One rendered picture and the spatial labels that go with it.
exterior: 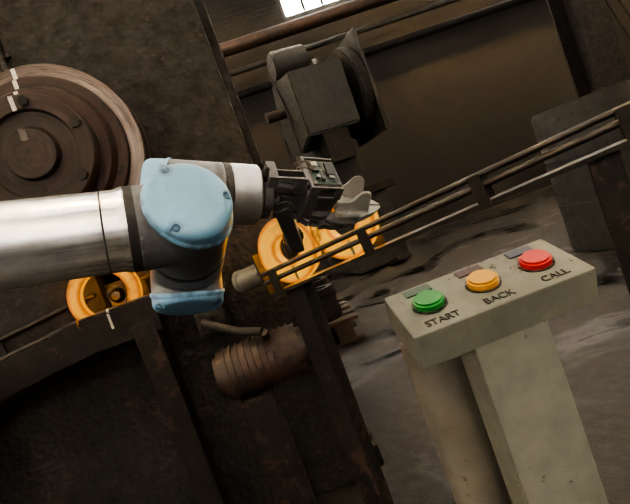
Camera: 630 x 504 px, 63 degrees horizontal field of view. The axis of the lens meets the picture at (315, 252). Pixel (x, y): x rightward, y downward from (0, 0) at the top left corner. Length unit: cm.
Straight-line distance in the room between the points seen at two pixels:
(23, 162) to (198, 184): 87
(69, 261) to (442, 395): 55
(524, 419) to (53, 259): 56
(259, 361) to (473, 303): 66
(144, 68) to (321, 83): 417
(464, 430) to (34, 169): 107
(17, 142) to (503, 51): 787
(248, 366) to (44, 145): 69
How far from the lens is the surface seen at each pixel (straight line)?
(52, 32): 169
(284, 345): 120
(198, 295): 63
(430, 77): 817
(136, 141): 139
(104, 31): 165
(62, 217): 53
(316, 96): 559
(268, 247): 118
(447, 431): 85
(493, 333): 66
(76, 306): 144
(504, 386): 68
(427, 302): 65
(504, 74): 860
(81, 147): 133
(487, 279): 67
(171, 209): 51
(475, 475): 88
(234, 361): 121
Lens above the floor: 75
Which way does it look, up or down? 4 degrees down
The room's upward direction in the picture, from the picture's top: 20 degrees counter-clockwise
